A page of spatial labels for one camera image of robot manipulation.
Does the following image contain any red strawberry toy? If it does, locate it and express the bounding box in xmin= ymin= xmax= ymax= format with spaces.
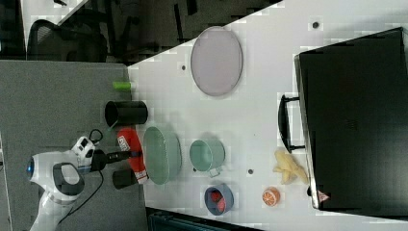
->
xmin=210 ymin=192 xmax=226 ymax=213

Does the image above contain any black cylinder cup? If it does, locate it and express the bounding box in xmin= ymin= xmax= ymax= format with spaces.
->
xmin=113 ymin=169 xmax=138 ymax=190

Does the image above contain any blue bowl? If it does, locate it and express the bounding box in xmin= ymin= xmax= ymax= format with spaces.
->
xmin=204 ymin=184 xmax=234 ymax=216

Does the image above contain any green oval strainer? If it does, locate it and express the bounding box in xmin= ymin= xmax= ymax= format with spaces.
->
xmin=142 ymin=126 xmax=182 ymax=185

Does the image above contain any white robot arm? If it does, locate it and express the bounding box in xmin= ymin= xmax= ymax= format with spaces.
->
xmin=26 ymin=137 xmax=140 ymax=231

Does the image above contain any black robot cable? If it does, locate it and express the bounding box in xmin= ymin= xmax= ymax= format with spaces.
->
xmin=57 ymin=128 xmax=105 ymax=225

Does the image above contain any green marker cap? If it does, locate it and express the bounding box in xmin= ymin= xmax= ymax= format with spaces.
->
xmin=113 ymin=82 xmax=132 ymax=91

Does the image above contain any green mug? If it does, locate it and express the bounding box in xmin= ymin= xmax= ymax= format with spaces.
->
xmin=190 ymin=139 xmax=225 ymax=178

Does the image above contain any black office chair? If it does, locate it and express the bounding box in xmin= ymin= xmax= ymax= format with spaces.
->
xmin=27 ymin=19 xmax=108 ymax=63

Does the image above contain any black utensil holder cup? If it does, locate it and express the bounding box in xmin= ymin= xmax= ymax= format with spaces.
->
xmin=105 ymin=101 xmax=148 ymax=127

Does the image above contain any yellow banana peel toy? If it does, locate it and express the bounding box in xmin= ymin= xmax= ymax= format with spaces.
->
xmin=273 ymin=150 xmax=309 ymax=185

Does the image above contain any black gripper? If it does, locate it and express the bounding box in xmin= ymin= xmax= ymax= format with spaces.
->
xmin=90 ymin=149 xmax=142 ymax=171

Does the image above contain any lilac oval plate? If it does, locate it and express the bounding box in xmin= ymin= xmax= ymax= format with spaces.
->
xmin=191 ymin=26 xmax=243 ymax=96

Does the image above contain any red ketchup bottle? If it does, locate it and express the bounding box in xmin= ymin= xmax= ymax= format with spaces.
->
xmin=116 ymin=127 xmax=149 ymax=184

